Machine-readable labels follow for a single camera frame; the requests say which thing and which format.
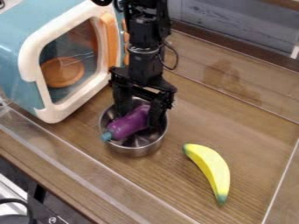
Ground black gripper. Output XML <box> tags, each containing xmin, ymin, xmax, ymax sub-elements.
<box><xmin>110</xmin><ymin>46</ymin><xmax>178</xmax><ymax>129</ymax></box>

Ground purple toy eggplant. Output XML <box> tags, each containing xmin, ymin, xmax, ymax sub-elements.
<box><xmin>102</xmin><ymin>104</ymin><xmax>150</xmax><ymax>141</ymax></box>

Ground silver pot with handle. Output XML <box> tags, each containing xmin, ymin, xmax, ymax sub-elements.
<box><xmin>99</xmin><ymin>97</ymin><xmax>169</xmax><ymax>158</ymax></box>

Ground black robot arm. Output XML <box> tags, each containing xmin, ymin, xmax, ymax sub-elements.
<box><xmin>110</xmin><ymin>0</ymin><xmax>178</xmax><ymax>129</ymax></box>

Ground orange plate inside microwave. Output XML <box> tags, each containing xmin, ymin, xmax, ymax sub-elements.
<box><xmin>42</xmin><ymin>57</ymin><xmax>86</xmax><ymax>88</ymax></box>

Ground blue toy microwave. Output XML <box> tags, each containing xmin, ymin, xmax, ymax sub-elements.
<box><xmin>0</xmin><ymin>0</ymin><xmax>129</xmax><ymax>123</ymax></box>

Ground yellow toy banana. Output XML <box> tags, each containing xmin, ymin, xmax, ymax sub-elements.
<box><xmin>182</xmin><ymin>143</ymin><xmax>230</xmax><ymax>205</ymax></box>

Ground clear acrylic barrier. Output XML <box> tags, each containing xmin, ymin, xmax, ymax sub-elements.
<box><xmin>0</xmin><ymin>100</ymin><xmax>201</xmax><ymax>224</ymax></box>

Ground black cable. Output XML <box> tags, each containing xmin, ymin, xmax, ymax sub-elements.
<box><xmin>0</xmin><ymin>198</ymin><xmax>41</xmax><ymax>224</ymax></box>

